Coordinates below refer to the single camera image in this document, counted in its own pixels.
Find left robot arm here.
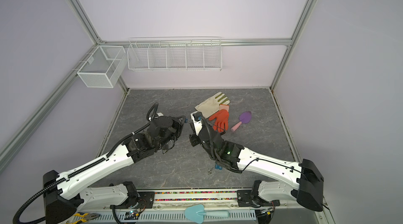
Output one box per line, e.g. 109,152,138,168
12,103,186,224

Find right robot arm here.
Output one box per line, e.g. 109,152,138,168
190,121,324,212

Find red rubber glove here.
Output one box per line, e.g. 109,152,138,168
209,105,229,133

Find cream work glove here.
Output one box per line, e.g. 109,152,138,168
195,92,230,118

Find teal trowel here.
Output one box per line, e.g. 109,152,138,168
184,204,229,224

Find white mesh box basket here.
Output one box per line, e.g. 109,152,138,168
77,45,128,88

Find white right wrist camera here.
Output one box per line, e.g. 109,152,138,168
191,111,203,136

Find purple trowel pink handle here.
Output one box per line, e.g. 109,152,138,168
231,111,252,132

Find white wire shelf basket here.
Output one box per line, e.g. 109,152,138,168
127,37,222,71

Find yellow handled pliers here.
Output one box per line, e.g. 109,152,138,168
73,213,100,224

